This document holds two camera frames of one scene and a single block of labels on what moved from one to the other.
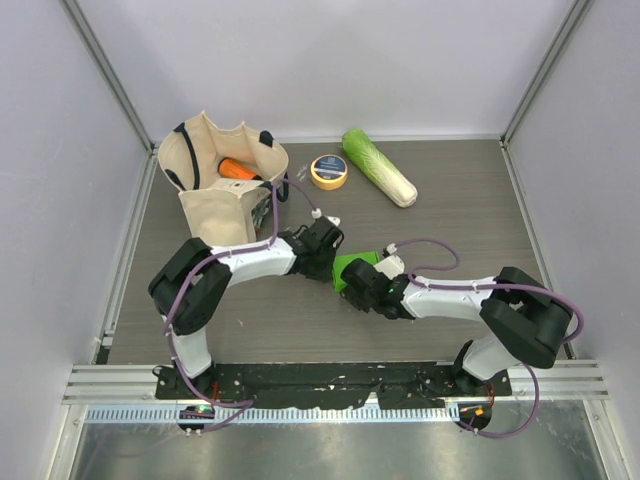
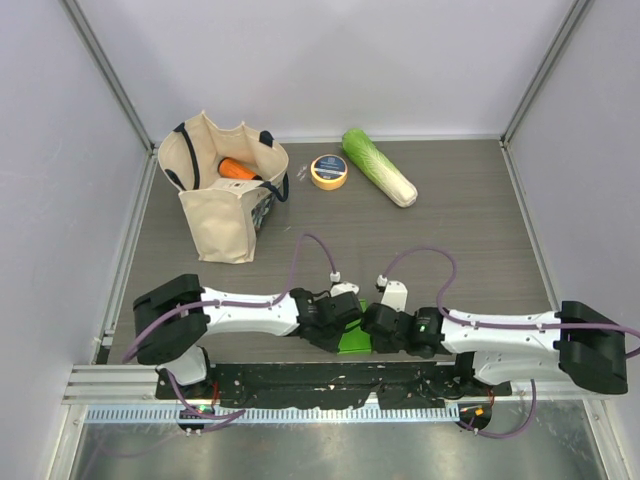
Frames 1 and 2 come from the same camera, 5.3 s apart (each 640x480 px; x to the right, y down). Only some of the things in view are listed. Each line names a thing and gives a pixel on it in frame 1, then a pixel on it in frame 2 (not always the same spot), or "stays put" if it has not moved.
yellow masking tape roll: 329,172 stays put
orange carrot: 231,168 stays put
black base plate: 392,385 stays put
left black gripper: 326,275 -> 331,345
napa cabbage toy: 378,168 stays put
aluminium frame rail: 115,384 stays put
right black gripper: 353,298 -> 381,347
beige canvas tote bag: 225,178 stays put
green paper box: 341,262 -> 355,340
